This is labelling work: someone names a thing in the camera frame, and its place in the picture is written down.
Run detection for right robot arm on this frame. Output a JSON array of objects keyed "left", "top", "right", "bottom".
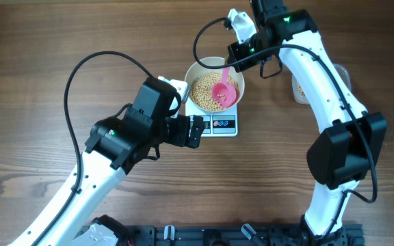
[{"left": 225, "top": 1, "right": 387, "bottom": 243}]

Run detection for clear plastic container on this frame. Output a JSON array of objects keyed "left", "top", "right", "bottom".
[{"left": 291, "top": 64, "right": 352, "bottom": 105}]

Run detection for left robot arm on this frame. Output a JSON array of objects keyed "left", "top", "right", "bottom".
[{"left": 13, "top": 77, "right": 203, "bottom": 245}]

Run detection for right black cable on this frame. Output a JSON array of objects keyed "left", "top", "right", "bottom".
[{"left": 192, "top": 16, "right": 379, "bottom": 243}]

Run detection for white digital kitchen scale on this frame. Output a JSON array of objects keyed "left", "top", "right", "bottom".
[{"left": 185, "top": 100, "right": 238, "bottom": 137}]

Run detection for black cable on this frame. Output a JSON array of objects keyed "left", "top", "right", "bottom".
[
  {"left": 29, "top": 50, "right": 155, "bottom": 246},
  {"left": 192, "top": 16, "right": 379, "bottom": 243}
]

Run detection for white bowl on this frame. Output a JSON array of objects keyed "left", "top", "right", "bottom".
[{"left": 185, "top": 62, "right": 245, "bottom": 113}]

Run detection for left black cable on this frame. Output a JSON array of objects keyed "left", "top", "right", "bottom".
[{"left": 29, "top": 50, "right": 155, "bottom": 246}]

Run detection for soybeans in bowl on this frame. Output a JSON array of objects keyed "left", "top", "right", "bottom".
[{"left": 190, "top": 72, "right": 224, "bottom": 111}]

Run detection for pink measuring scoop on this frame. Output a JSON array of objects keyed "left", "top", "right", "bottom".
[{"left": 211, "top": 67, "right": 237, "bottom": 109}]

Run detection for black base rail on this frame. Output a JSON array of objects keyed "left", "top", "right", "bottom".
[{"left": 77, "top": 223, "right": 365, "bottom": 246}]

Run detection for yellow soybeans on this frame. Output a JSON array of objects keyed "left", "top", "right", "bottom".
[{"left": 297, "top": 82, "right": 305, "bottom": 97}]

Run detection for soybeans in scoop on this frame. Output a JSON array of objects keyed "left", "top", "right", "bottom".
[{"left": 218, "top": 94, "right": 226, "bottom": 102}]

